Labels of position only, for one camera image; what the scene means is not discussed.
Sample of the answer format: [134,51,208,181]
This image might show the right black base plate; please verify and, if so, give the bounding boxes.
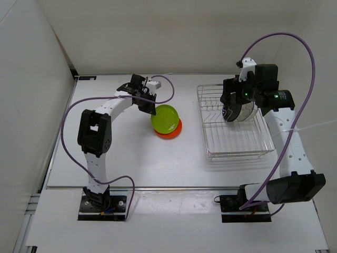
[213,195,271,223]

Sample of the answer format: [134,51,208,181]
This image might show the purple cable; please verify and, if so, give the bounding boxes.
[239,32,316,210]
[61,74,175,221]

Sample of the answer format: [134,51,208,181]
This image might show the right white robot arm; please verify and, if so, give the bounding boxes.
[220,58,326,211]

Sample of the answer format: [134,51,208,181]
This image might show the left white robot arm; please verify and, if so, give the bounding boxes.
[77,74,161,211]

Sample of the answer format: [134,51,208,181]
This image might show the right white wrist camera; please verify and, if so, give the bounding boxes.
[236,57,257,82]

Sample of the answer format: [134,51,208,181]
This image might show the aluminium table rail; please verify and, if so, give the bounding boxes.
[46,186,240,191]

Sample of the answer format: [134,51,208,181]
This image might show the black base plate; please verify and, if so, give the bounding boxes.
[213,195,271,223]
[77,187,127,221]

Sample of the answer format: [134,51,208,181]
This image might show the wire dish rack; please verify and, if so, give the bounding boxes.
[197,84,275,161]

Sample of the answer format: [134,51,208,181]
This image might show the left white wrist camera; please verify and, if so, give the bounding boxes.
[145,79,161,95]

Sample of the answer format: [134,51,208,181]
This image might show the orange plate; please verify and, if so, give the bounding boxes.
[154,119,183,140]

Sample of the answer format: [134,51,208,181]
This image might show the yellow-green plate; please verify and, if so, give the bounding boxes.
[151,104,180,134]

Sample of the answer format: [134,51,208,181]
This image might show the white cable tie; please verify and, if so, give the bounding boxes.
[272,119,337,137]

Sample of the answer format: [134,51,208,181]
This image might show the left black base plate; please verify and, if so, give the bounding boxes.
[77,187,127,221]

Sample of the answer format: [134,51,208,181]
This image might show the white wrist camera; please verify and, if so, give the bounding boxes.
[236,57,257,82]
[145,79,161,95]

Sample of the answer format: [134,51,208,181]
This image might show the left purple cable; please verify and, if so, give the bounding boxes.
[61,74,175,221]

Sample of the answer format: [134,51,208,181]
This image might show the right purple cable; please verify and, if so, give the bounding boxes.
[239,32,316,210]

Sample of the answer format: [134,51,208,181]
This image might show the clear glass plate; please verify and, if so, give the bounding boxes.
[244,102,257,120]
[232,103,247,121]

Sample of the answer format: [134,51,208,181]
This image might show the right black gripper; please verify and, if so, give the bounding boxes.
[220,73,261,108]

